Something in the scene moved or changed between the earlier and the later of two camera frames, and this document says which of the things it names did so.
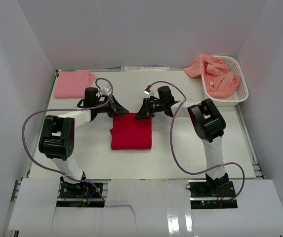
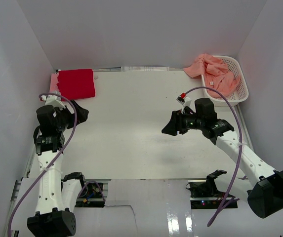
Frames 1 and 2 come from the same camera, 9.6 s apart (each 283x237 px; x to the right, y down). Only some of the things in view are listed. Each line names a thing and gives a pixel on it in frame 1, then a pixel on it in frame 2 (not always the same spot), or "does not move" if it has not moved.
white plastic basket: [240, 93] does not move
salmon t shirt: [220, 81] does not move
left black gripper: [115, 108] → [82, 113]
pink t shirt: [72, 84] → [53, 86]
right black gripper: [145, 111] → [176, 123]
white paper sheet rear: [144, 68] does not move
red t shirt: [128, 133] → [76, 83]
